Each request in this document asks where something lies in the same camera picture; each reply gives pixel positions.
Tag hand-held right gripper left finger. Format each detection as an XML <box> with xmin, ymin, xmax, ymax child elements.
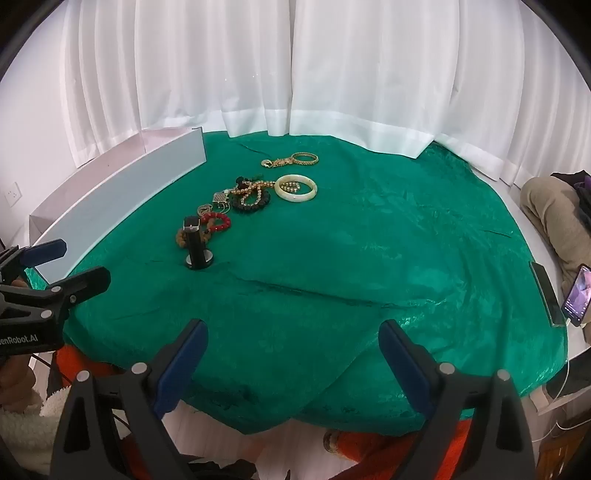
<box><xmin>50</xmin><ymin>318</ymin><xmax>208</xmax><ymax>480</ymax></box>

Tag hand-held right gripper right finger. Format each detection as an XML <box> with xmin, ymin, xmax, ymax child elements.
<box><xmin>379</xmin><ymin>319</ymin><xmax>541</xmax><ymax>480</ymax></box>

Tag white cable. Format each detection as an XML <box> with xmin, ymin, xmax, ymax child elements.
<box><xmin>531</xmin><ymin>355</ymin><xmax>591</xmax><ymax>430</ymax></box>

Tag black wristwatch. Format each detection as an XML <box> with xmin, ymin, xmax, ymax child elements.
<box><xmin>182</xmin><ymin>215</ymin><xmax>216</xmax><ymax>271</ymax></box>

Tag green cloth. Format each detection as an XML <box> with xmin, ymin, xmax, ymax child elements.
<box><xmin>25</xmin><ymin>129</ymin><xmax>571</xmax><ymax>435</ymax></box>

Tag red bead bracelet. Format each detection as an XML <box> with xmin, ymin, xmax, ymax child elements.
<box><xmin>201</xmin><ymin>211</ymin><xmax>232</xmax><ymax>234</ymax></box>

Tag white curtain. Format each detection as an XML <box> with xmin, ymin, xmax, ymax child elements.
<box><xmin>60</xmin><ymin>0</ymin><xmax>296</xmax><ymax>168</ymax></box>
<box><xmin>290</xmin><ymin>0</ymin><xmax>591</xmax><ymax>186</ymax></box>

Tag dark smartphone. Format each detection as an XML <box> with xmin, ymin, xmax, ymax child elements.
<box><xmin>529</xmin><ymin>261</ymin><xmax>566</xmax><ymax>328</ymax></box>

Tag white cardboard box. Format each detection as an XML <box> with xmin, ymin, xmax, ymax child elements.
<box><xmin>28</xmin><ymin>126</ymin><xmax>207</xmax><ymax>283</ymax></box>

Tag brown bead bracelet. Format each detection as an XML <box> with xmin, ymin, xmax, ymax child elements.
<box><xmin>174</xmin><ymin>225</ymin><xmax>218</xmax><ymax>247</ymax></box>

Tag person's left hand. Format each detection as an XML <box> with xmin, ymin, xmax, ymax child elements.
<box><xmin>0</xmin><ymin>354</ymin><xmax>36</xmax><ymax>411</ymax></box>

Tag golden pearl necklace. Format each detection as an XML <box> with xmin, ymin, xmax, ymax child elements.
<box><xmin>228</xmin><ymin>178</ymin><xmax>301</xmax><ymax>208</ymax></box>

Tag lit smartphone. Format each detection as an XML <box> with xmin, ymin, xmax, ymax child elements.
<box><xmin>561</xmin><ymin>264</ymin><xmax>591</xmax><ymax>328</ymax></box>

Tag pale jade bangle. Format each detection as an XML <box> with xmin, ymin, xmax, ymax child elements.
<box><xmin>274</xmin><ymin>174</ymin><xmax>318</xmax><ymax>203</ymax></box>

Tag orange pants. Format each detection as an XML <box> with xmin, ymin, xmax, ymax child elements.
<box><xmin>46</xmin><ymin>344</ymin><xmax>474</xmax><ymax>480</ymax></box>

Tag black bead bracelet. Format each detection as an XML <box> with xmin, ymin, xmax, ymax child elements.
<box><xmin>231</xmin><ymin>175</ymin><xmax>271</xmax><ymax>214</ymax></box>

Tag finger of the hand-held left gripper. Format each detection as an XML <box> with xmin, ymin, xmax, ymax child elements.
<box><xmin>0</xmin><ymin>239</ymin><xmax>68</xmax><ymax>280</ymax></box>
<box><xmin>0</xmin><ymin>266</ymin><xmax>112</xmax><ymax>324</ymax></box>

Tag purple black backpack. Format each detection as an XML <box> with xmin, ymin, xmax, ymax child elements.
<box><xmin>551</xmin><ymin>171</ymin><xmax>591</xmax><ymax>208</ymax></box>

